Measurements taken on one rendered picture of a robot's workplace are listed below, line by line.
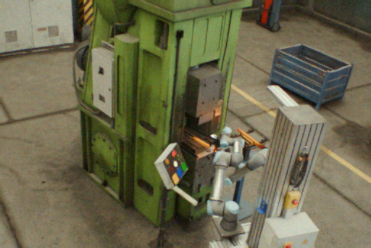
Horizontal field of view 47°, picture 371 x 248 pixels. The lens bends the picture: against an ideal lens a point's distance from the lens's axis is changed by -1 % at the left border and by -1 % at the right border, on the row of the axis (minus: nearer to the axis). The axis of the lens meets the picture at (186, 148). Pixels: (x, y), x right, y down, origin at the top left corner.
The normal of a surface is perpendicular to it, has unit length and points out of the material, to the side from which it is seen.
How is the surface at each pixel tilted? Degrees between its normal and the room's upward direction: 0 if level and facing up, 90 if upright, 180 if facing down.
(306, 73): 89
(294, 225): 0
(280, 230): 0
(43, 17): 90
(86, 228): 0
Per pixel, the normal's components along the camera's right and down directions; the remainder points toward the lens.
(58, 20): 0.54, 0.51
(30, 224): 0.09, -0.83
